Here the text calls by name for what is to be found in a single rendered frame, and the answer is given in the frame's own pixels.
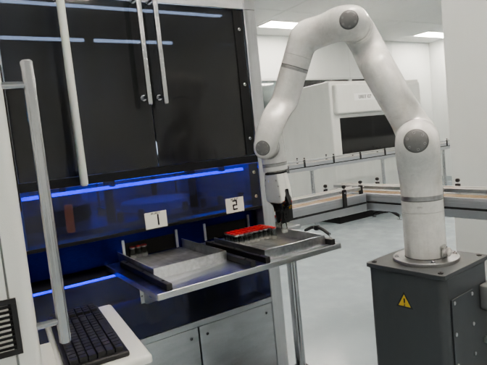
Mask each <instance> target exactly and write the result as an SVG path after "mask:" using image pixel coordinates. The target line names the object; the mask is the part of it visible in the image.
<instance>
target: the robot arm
mask: <svg viewBox="0 0 487 365"><path fill-rule="evenodd" d="M342 41H345V42H346V44H347V46H348V47H349V49H350V51H351V52H352V54H353V56H354V59H355V61H356V63H357V66H358V68H359V70H360V72H361V73H362V76H363V78H364V79H365V82H366V83H367V85H368V87H369V89H370V90H371V92H372V94H373V95H374V97H375V100H376V101H377V102H378V104H379V106H380V108H381V109H382V111H383V113H384V114H385V116H386V118H387V120H388V122H389V123H390V125H391V127H392V129H393V131H394V134H395V136H396V137H395V154H396V165H397V170H398V175H399V184H400V193H401V212H402V222H403V233H404V250H403V251H399V252H397V253H395V254H394V261H395V262H396V263H398V264H401V265H404V266H408V267H424V268H430V267H445V266H449V265H452V264H456V263H457V262H459V260H460V255H459V254H458V253H457V252H456V251H452V250H451V249H450V247H447V246H446V227H445V215H444V192H443V181H442V169H441V145H440V136H439V132H438V130H437V128H436V126H435V125H434V124H433V122H432V121H431V120H430V118H429V117H428V115H427V114H426V113H425V111H424V110H423V108H422V107H421V105H420V104H419V102H418V101H417V99H416V98H415V96H414V94H413V92H412V91H411V89H410V88H409V86H408V85H407V82H406V80H405V79H404V77H403V75H402V73H401V72H400V70H399V68H398V66H397V65H396V63H395V61H394V59H393V57H392V56H391V53H390V52H389V50H388V48H387V46H386V45H385V43H384V41H383V39H382V37H381V35H380V33H379V32H378V30H377V28H376V26H375V25H374V23H373V21H372V20H371V18H370V16H369V15H368V13H366V11H365V10H364V9H363V8H361V7H360V6H357V5H353V4H347V5H341V6H338V7H334V8H332V9H329V10H328V11H326V12H324V13H322V14H319V15H317V16H314V17H310V18H307V19H305V20H302V21H300V22H298V23H297V24H296V25H295V26H294V28H293V29H292V31H291V33H290V36H289V38H288V42H287V45H286V50H285V52H284V55H283V60H282V62H281V63H282V64H281V66H280V70H279V73H278V78H277V81H276V84H275V89H274V92H273V95H272V98H271V100H270V102H269V103H268V105H267V106H266V107H265V110H264V111H263V113H262V116H261V118H260V121H259V124H258V127H257V132H256V135H255V138H254V153H255V154H256V156H257V157H259V158H260V159H262V168H263V172H266V173H265V193H266V199H267V201H268V202H269V203H271V204H272V205H273V207H274V211H275V215H276V220H277V222H280V220H281V223H282V224H283V223H287V222H290V219H289V213H288V210H289V206H290V205H291V204H292V202H291V200H292V193H291V186H290V182H289V178H288V174H287V170H285V169H288V165H287V160H286V150H285V145H284V140H283V128H284V127H285V124H286V122H287V120H288V118H289V117H290V116H291V114H292V112H293V111H294V110H295V108H296V107H297V104H298V102H299V99H300V96H301V92H302V89H303V87H304V82H305V80H306V77H307V73H308V70H309V66H310V63H311V61H312V56H313V53H314V52H315V51H316V50H318V49H321V48H323V47H325V46H328V45H330V44H332V43H337V42H342ZM283 201H284V202H283ZM283 204H284V205H283Z"/></svg>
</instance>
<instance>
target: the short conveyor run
mask: <svg viewBox="0 0 487 365"><path fill-rule="evenodd" d="M323 187H324V188H325V189H324V190H323V192H321V193H313V194H309V195H305V196H299V197H294V198H292V204H291V209H289V210H288V213H289V219H290V222H289V223H294V224H298V225H300V226H304V225H310V224H313V223H316V222H322V221H325V220H329V219H334V218H337V217H343V216H346V215H350V214H355V213H359V212H362V211H367V195H366V193H363V194H359V195H357V194H352V193H351V192H355V191H359V190H361V187H356V188H351V187H347V188H346V186H345V185H342V186H341V188H339V189H335V190H329V191H328V189H326V188H327V185H324V186H323Z"/></svg>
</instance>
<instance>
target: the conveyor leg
mask: <svg viewBox="0 0 487 365"><path fill-rule="evenodd" d="M286 266H287V275H288V289H289V297H290V305H291V320H292V327H293V336H294V350H295V359H296V365H306V359H305V350H304V335H303V327H302V319H301V304H300V295H299V281H298V272H297V264H296V261H294V262H291V263H288V264H286Z"/></svg>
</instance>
